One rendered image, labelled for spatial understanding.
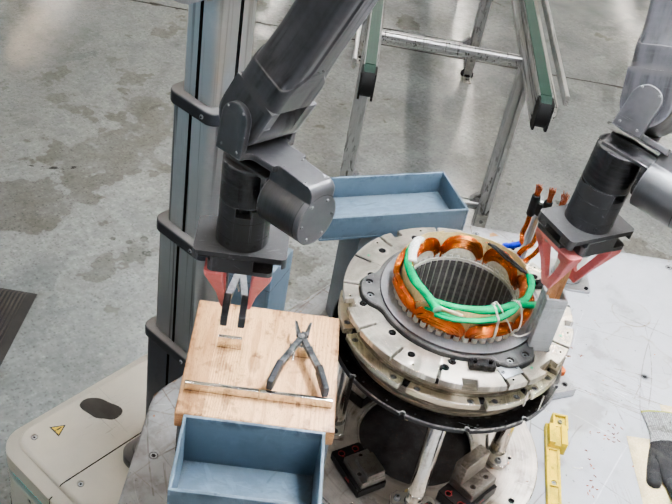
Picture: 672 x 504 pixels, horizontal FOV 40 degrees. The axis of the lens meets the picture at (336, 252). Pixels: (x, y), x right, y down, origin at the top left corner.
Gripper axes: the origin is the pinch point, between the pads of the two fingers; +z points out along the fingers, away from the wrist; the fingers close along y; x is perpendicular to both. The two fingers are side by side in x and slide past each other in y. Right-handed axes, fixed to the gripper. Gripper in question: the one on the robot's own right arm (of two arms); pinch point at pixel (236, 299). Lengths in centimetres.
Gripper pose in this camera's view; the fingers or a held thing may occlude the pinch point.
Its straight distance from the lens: 109.1
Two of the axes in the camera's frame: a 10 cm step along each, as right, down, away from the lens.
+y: 9.9, 1.2, 0.7
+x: 0.2, -6.1, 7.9
